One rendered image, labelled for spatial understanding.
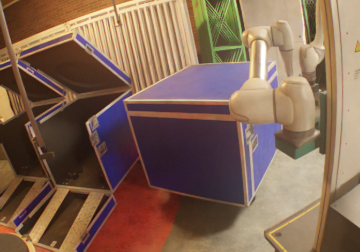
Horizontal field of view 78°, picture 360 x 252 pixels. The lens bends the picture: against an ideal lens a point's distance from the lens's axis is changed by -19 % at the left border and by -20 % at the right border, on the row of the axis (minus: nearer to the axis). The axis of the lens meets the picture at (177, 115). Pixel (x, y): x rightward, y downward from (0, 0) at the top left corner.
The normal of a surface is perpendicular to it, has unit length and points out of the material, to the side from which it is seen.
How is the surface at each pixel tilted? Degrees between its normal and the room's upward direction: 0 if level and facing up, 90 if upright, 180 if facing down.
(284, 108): 84
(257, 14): 90
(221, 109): 90
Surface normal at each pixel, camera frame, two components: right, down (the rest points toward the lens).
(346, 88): 0.32, 0.27
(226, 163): -0.54, 0.40
